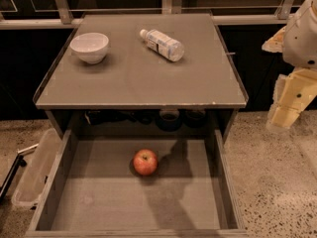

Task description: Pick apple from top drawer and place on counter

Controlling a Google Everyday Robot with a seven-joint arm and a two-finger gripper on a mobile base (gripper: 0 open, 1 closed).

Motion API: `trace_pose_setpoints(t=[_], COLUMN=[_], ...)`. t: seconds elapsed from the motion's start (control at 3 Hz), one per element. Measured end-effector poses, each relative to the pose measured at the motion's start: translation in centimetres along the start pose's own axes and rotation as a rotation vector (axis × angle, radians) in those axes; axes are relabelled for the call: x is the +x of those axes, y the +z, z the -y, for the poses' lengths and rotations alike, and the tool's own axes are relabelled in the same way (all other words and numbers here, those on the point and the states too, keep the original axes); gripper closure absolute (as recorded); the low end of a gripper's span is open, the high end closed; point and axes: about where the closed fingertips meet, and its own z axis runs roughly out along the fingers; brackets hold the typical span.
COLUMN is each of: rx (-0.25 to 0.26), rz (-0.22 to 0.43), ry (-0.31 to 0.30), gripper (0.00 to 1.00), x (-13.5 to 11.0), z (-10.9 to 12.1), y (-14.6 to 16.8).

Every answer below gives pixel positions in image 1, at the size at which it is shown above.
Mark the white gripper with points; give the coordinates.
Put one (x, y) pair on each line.
(302, 40)

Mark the red apple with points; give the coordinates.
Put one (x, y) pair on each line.
(145, 162)

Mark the grey cabinet counter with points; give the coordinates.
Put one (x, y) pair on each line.
(135, 77)

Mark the open grey top drawer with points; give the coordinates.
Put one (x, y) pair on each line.
(93, 191)

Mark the clear plastic water bottle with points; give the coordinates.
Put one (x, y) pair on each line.
(163, 44)

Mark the white ceramic bowl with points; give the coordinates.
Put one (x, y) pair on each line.
(90, 47)

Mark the metal railing with glass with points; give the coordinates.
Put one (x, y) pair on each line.
(56, 14)

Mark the black metal bar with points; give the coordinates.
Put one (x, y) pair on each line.
(18, 162)

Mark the clear plastic bin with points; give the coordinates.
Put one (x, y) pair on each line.
(31, 185)

